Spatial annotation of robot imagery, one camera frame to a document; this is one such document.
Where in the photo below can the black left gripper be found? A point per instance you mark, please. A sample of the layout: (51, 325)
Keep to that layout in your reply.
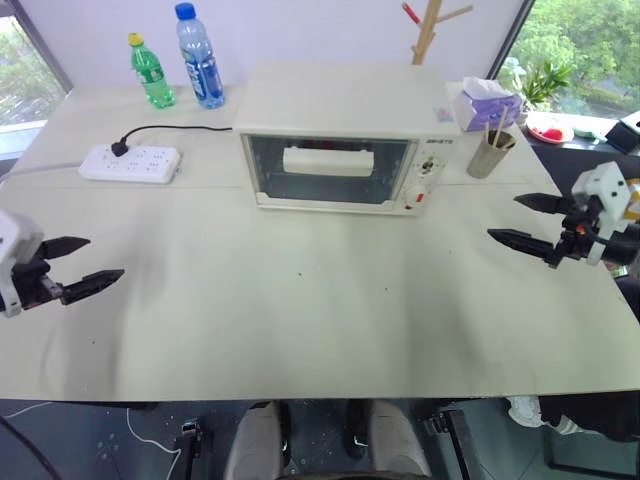
(32, 285)

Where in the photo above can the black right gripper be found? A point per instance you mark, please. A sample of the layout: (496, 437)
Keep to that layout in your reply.
(580, 235)

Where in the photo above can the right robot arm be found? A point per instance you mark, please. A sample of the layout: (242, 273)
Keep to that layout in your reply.
(624, 250)

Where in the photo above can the red and white dish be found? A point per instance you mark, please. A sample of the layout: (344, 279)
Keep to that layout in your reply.
(550, 131)

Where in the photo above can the white toaster oven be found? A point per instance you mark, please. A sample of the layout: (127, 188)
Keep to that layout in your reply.
(340, 97)

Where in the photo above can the dark side table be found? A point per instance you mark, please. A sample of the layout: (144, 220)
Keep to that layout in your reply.
(565, 157)

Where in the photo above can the metal cup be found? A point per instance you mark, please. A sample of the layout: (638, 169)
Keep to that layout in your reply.
(487, 160)

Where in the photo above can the wooden stick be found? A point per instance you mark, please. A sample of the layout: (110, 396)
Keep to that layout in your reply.
(501, 125)

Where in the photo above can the white power strip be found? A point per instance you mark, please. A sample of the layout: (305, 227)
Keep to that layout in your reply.
(130, 164)

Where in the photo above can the black box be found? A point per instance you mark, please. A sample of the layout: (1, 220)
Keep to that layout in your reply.
(624, 136)

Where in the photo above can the purple white tissue pack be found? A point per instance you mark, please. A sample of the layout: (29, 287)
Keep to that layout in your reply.
(482, 107)

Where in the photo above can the green potted plant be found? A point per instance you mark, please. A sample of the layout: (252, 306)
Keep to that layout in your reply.
(545, 82)

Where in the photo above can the white shoe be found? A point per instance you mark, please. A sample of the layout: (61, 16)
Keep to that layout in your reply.
(524, 410)

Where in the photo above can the green plastic soda bottle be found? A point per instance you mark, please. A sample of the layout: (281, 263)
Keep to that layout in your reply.
(152, 75)

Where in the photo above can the black table leg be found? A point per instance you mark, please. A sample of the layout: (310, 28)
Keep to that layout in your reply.
(189, 450)
(452, 445)

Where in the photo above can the wooden coat rack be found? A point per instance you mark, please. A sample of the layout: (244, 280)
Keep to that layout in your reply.
(425, 35)

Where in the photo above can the blue plastic water bottle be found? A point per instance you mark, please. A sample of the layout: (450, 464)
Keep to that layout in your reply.
(200, 65)

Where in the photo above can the red item on rack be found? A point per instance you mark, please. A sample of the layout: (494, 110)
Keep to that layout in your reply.
(410, 12)

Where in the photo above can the grey rounded leg cover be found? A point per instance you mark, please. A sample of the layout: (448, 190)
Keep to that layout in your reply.
(397, 442)
(252, 445)

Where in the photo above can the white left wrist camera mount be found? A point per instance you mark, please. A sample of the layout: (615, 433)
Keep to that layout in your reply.
(15, 235)

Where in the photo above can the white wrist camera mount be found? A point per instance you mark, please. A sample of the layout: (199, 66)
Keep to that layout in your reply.
(607, 187)
(15, 235)

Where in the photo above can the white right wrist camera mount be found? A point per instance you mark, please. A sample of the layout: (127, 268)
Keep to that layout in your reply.
(607, 187)

